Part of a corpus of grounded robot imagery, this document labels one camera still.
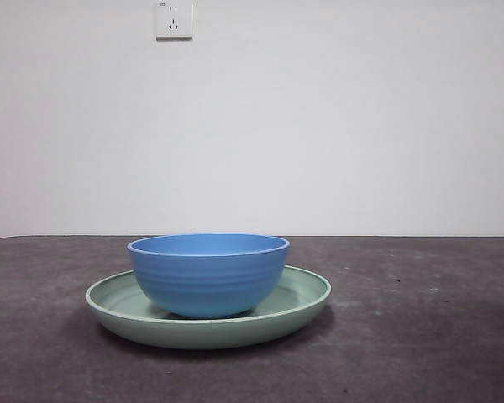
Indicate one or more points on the green round plate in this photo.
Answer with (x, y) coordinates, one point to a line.
(193, 331)

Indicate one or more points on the white wall socket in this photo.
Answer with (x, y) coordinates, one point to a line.
(174, 22)

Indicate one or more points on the blue ribbed bowl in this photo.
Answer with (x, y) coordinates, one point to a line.
(210, 281)

